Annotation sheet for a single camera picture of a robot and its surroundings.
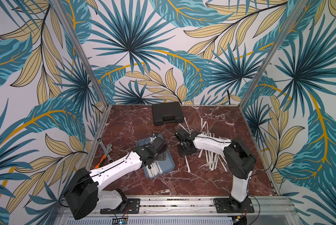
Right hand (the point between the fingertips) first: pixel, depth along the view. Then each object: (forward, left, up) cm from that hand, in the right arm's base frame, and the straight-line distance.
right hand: (182, 152), depth 93 cm
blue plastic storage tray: (-8, +10, -1) cm, 13 cm away
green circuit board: (-36, +35, -3) cm, 50 cm away
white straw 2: (-12, +15, 0) cm, 19 cm away
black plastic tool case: (+30, +8, +6) cm, 32 cm away
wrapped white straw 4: (-6, -15, -1) cm, 16 cm away
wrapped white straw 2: (+21, -17, 0) cm, 27 cm away
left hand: (-5, +17, +9) cm, 20 cm away
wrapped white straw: (-8, -2, 0) cm, 9 cm away
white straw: (-12, +19, 0) cm, 22 cm away
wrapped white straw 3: (+20, -6, 0) cm, 21 cm away
